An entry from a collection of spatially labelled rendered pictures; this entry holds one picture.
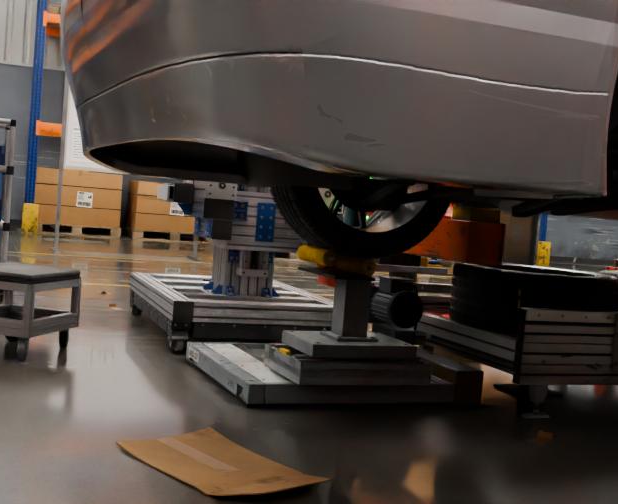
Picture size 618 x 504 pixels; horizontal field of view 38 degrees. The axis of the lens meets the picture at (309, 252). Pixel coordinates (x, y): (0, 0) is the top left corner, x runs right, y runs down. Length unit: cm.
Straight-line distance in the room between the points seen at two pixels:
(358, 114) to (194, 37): 32
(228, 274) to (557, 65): 305
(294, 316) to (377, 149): 285
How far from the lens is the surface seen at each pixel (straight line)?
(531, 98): 143
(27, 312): 361
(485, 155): 138
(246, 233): 413
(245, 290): 436
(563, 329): 336
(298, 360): 306
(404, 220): 322
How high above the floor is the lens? 69
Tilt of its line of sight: 3 degrees down
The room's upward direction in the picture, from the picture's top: 5 degrees clockwise
